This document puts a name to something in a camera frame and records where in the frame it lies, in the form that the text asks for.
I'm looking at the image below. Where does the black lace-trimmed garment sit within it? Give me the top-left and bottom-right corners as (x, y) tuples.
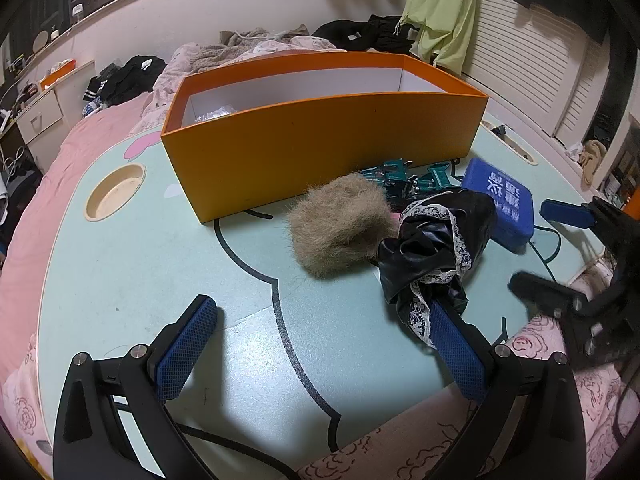
(376, 187), (498, 348)

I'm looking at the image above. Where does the beige knit cloth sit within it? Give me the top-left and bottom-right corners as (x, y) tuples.
(219, 24), (313, 47)

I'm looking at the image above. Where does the furry pompom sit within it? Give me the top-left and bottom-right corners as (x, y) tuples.
(285, 172), (401, 281)

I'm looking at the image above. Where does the white drawer cabinet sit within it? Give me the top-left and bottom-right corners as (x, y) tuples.
(15, 60), (96, 146)

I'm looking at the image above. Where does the mint cartoon-print desktop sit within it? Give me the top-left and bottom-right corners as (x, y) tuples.
(37, 110), (621, 471)

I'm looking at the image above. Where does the beige crumpled cloth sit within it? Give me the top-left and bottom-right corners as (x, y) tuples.
(579, 139), (609, 187)

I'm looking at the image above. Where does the blue tissue packet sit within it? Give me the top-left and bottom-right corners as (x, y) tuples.
(460, 157), (536, 253)

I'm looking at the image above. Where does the pink rose-print quilt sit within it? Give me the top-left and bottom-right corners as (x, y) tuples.
(0, 270), (640, 480)

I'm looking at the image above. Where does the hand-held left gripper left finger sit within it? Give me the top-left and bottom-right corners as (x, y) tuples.
(52, 294), (219, 480)

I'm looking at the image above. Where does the light green hanging cloth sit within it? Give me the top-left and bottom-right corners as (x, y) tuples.
(400, 0), (483, 68)

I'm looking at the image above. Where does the teal and black toy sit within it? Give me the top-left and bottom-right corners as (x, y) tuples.
(357, 157), (453, 211)

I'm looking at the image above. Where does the white louvered wardrobe door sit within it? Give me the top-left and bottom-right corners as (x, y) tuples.
(465, 0), (611, 136)

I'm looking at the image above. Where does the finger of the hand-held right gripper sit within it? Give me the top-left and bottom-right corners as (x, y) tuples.
(509, 270), (596, 318)
(539, 196), (640, 282)

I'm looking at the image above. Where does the small orange box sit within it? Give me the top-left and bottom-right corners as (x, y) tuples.
(39, 59), (76, 91)

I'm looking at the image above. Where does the orange cardboard box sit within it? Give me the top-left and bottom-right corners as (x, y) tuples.
(160, 51), (490, 224)

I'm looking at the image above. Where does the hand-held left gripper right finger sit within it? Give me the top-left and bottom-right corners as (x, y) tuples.
(425, 297), (587, 480)

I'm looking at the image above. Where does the black white-striped clothes pile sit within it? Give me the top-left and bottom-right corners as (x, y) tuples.
(82, 55), (166, 111)

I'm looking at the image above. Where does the black cable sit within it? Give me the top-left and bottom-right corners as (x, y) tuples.
(112, 395), (301, 480)

